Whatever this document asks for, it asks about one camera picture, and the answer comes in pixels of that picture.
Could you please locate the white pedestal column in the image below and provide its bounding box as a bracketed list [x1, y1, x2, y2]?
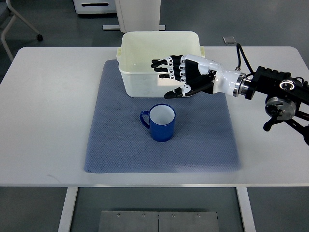
[102, 0, 166, 33]

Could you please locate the office chair with wheels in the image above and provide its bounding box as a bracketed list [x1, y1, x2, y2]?
[0, 0, 43, 62]

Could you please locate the white cabinet appliance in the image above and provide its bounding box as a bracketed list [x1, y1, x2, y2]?
[73, 0, 116, 15]

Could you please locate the white table frame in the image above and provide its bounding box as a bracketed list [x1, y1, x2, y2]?
[58, 187, 256, 232]

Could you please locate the blue textured mat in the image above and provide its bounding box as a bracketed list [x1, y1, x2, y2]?
[84, 60, 240, 174]

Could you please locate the blue enamel mug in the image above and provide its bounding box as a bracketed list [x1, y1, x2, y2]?
[140, 104, 176, 142]

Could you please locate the small grey floor plate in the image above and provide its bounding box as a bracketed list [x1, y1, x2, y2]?
[222, 36, 237, 44]

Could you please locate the white plastic box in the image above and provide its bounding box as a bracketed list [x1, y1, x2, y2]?
[117, 31, 205, 98]

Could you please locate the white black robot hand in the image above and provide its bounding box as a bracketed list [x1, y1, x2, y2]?
[151, 54, 245, 99]

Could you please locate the grey metal floor plate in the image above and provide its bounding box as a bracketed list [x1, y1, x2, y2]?
[98, 211, 219, 232]

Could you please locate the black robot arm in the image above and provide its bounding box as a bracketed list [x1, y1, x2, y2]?
[233, 43, 309, 144]

